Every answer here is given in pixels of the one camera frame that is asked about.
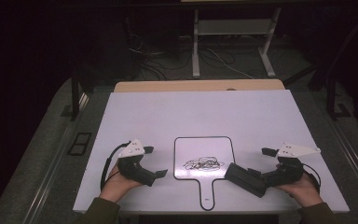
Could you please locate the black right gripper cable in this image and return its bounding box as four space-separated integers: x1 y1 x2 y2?
302 162 322 193

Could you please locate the white floor cable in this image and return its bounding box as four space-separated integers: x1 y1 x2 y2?
204 46 256 80

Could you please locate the metal floor rail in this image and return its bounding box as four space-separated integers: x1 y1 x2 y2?
21 92 90 224
325 116 358 202

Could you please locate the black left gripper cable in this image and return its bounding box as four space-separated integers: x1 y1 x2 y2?
100 141 131 191

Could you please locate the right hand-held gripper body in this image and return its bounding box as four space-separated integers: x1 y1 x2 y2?
262 143 322 188

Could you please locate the person's right hand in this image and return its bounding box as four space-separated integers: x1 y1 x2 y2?
274 173 324 208

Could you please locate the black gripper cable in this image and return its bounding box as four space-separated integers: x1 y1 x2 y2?
100 141 131 191
302 162 322 193

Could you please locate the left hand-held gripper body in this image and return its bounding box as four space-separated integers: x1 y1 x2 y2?
117 138 157 188

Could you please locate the tangle of black floor cables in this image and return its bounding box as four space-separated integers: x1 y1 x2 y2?
126 31 197 82

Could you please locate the small handheld whiteboard paddle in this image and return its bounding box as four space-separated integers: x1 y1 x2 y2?
172 135 238 212

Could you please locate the person's left hand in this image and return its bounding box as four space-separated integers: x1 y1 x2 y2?
100 162 144 203

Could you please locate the black metal stand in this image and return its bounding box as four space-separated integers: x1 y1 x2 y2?
325 8 358 121
69 66 90 122

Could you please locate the white metal stand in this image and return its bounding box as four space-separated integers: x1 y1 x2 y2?
191 7 282 78

